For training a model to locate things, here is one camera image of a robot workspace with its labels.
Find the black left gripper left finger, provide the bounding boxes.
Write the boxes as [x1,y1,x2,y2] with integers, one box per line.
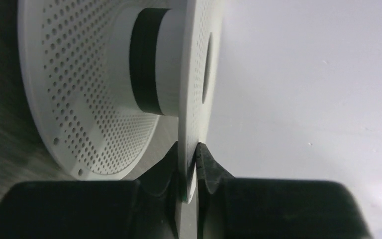
[0,144,180,239]

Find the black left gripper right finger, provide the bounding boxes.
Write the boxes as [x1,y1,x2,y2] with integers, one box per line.
[194,143,372,239]

